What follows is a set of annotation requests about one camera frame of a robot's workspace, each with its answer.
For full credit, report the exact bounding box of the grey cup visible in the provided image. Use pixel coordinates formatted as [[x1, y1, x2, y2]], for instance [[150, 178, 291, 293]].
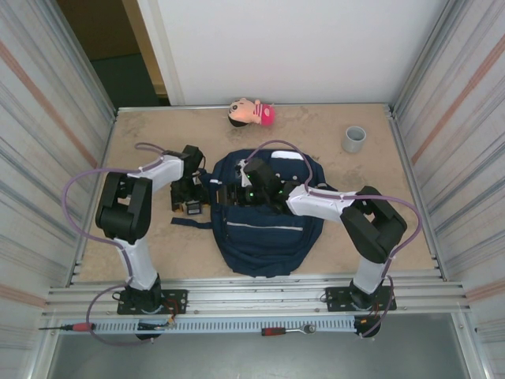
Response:
[[341, 126, 368, 154]]

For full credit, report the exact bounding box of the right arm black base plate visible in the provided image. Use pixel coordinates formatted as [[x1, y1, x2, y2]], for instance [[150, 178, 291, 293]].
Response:
[[324, 284, 397, 313]]

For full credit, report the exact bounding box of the red handled ratchet wrench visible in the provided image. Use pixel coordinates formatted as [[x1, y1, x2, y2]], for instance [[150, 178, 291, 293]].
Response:
[[260, 323, 317, 337]]

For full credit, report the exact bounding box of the aluminium rail frame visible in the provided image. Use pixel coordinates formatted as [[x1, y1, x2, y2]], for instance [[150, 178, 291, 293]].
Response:
[[41, 276, 473, 319]]

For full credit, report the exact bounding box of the white slotted cable duct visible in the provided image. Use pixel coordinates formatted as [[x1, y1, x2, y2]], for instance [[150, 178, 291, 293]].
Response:
[[92, 317, 356, 335]]

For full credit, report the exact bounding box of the red handled screwdriver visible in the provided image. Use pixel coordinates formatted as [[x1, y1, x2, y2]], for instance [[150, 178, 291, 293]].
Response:
[[38, 322, 97, 332]]

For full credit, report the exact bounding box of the white door frame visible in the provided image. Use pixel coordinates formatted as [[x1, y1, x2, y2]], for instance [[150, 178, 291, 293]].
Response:
[[136, 0, 186, 107]]

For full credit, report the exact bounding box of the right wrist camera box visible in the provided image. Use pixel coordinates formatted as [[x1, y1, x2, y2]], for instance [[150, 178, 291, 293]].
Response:
[[235, 159, 253, 187]]

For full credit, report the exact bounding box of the pink plush doll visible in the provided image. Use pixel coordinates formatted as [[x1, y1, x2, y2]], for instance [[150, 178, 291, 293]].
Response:
[[227, 97, 278, 129]]

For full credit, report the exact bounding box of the red black wire harness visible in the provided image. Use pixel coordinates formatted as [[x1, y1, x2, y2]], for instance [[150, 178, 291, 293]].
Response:
[[163, 298, 187, 329], [354, 303, 386, 336]]

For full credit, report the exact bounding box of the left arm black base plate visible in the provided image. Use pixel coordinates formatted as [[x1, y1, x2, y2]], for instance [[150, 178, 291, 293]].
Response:
[[117, 289, 189, 316]]

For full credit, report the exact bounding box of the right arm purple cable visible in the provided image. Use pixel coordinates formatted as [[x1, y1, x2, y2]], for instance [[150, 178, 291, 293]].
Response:
[[246, 140, 423, 339]]

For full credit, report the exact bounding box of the navy blue backpack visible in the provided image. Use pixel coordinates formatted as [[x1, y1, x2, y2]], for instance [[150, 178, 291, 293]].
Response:
[[170, 148, 328, 277]]

